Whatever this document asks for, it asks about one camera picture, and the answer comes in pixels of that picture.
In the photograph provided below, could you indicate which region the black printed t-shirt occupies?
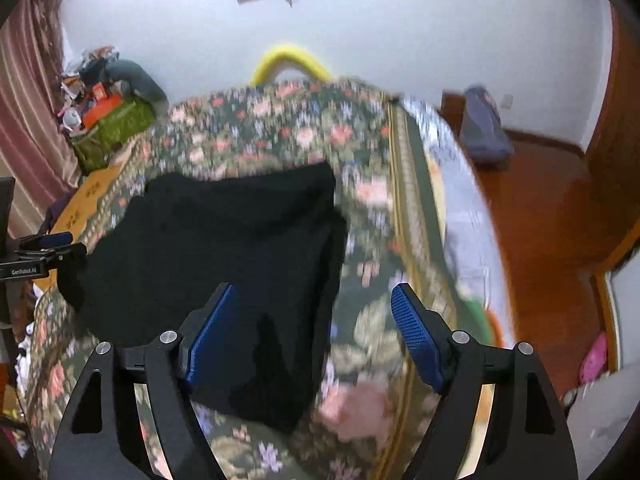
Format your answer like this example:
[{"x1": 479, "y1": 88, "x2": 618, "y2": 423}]
[{"x1": 58, "y1": 162, "x2": 347, "y2": 434}]

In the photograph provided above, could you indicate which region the wooden carved bedside table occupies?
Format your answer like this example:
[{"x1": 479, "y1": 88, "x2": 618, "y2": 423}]
[{"x1": 32, "y1": 162, "x2": 132, "y2": 293}]

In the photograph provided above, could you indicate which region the floral bedspread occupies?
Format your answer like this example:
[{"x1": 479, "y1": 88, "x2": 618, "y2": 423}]
[{"x1": 24, "y1": 77, "x2": 497, "y2": 480}]

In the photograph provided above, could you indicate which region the pink striped curtain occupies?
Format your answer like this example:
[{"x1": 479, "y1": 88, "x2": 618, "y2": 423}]
[{"x1": 1, "y1": 0, "x2": 81, "y2": 237}]

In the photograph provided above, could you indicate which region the green storage bag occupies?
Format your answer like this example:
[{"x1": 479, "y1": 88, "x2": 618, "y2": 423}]
[{"x1": 68, "y1": 96, "x2": 155, "y2": 174}]

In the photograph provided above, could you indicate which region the white checked bed sheet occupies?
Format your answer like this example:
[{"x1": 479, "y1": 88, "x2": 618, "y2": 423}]
[{"x1": 400, "y1": 96, "x2": 518, "y2": 348}]

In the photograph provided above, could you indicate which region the orange red box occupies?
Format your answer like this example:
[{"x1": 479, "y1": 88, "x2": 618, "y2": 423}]
[{"x1": 79, "y1": 82, "x2": 122, "y2": 129}]

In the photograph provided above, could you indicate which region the pink slipper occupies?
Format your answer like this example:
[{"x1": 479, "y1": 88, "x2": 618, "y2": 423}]
[{"x1": 578, "y1": 332, "x2": 608, "y2": 385}]

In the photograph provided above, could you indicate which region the purple bag on floor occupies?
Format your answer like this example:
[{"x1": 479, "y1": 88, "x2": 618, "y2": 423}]
[{"x1": 459, "y1": 84, "x2": 514, "y2": 165}]

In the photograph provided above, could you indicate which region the yellow curved headboard pad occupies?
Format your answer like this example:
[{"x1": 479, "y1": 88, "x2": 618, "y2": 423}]
[{"x1": 248, "y1": 44, "x2": 333, "y2": 87}]

